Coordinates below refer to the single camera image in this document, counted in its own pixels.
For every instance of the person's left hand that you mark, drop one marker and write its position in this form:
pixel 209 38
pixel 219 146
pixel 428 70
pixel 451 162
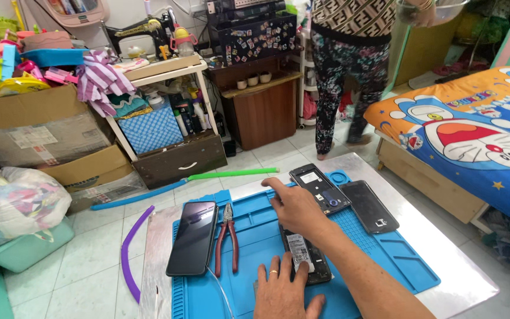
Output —
pixel 281 297

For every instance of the person's right hand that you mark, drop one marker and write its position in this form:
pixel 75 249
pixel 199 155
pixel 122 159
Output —
pixel 303 212

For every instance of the black phone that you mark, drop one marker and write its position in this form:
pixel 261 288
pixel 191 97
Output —
pixel 319 266

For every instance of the white-labelled phone battery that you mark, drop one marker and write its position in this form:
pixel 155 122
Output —
pixel 299 250

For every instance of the blue silicone repair mat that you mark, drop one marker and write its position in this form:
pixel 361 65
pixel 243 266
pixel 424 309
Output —
pixel 259 239

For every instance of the black phone back cover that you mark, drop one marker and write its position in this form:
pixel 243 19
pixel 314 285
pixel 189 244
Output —
pixel 369 207

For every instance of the green foam tube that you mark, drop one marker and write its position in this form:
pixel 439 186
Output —
pixel 233 173

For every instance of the black smartphone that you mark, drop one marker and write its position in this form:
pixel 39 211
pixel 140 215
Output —
pixel 192 237

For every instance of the brown wooden cabinet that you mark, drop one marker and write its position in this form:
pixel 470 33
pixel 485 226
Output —
pixel 261 113

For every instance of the white trolley rack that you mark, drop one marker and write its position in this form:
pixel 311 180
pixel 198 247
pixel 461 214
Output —
pixel 308 79

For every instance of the dark wooden drawer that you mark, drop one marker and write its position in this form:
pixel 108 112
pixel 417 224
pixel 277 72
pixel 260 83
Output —
pixel 179 161

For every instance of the small beige cup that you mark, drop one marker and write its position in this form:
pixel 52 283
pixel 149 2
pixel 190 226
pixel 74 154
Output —
pixel 253 80
pixel 241 83
pixel 265 76

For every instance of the purple foam tube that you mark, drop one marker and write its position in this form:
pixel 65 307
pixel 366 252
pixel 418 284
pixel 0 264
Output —
pixel 126 257

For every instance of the blue foam tube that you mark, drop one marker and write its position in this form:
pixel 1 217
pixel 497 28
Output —
pixel 140 195

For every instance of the blue checkered box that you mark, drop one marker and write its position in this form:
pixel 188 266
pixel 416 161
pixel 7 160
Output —
pixel 151 130

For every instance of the black box with magnets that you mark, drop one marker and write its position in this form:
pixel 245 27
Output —
pixel 259 40

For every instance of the bed with cartoon sheet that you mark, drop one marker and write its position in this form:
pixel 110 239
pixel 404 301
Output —
pixel 467 133

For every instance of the white shelf rack with bottles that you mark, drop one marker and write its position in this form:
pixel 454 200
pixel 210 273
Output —
pixel 166 73

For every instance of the pink baby bottle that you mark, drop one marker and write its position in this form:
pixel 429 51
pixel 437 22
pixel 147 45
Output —
pixel 185 42

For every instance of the black stereo unit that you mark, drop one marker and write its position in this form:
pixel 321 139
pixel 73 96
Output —
pixel 246 8

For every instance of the small cardboard box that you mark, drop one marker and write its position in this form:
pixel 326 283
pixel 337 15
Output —
pixel 91 172

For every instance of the black sewing machine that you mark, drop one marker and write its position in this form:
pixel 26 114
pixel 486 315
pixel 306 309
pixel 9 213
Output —
pixel 148 31

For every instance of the purple striped cloth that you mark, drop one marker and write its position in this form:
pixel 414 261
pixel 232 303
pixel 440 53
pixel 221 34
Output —
pixel 102 82

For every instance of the clear glass bowl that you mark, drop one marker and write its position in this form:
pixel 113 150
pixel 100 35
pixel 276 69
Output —
pixel 447 8

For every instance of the teal plastic tub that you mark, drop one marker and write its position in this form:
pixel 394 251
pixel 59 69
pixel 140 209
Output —
pixel 29 248

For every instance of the plastic bag of clothes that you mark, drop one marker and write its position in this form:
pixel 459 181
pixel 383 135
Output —
pixel 16 204

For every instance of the large cardboard box with toys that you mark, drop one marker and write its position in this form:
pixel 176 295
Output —
pixel 33 119

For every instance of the black phone middle frame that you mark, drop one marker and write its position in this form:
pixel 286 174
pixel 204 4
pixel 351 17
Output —
pixel 319 186

